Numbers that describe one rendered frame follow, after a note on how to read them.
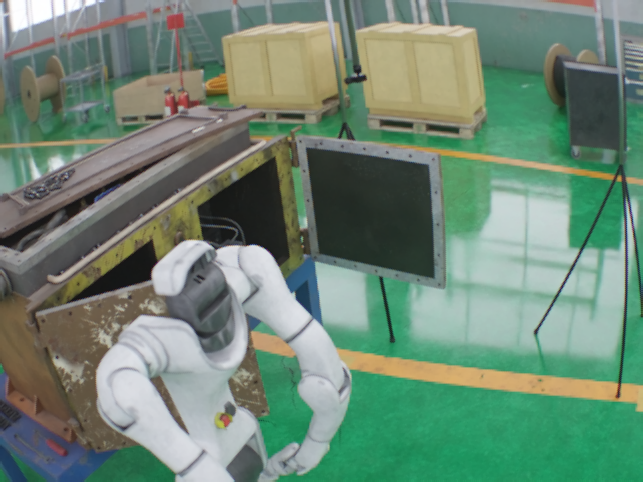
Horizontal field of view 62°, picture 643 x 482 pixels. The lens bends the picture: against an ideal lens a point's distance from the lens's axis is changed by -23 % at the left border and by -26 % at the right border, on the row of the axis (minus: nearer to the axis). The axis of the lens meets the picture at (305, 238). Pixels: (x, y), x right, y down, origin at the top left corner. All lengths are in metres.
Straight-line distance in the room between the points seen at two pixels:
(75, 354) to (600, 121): 5.31
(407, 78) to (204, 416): 5.73
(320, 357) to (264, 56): 6.33
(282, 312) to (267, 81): 6.34
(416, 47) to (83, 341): 5.33
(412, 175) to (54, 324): 1.47
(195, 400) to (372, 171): 1.58
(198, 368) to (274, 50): 6.49
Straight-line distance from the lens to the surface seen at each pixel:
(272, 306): 1.35
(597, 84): 6.09
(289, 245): 2.88
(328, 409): 1.45
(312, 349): 1.37
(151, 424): 1.04
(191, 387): 1.22
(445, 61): 6.54
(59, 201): 2.24
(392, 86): 6.83
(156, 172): 2.29
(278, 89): 7.57
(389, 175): 2.58
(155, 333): 1.11
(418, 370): 3.32
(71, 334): 1.84
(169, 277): 1.08
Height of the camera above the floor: 2.03
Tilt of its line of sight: 25 degrees down
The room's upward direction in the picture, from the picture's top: 8 degrees counter-clockwise
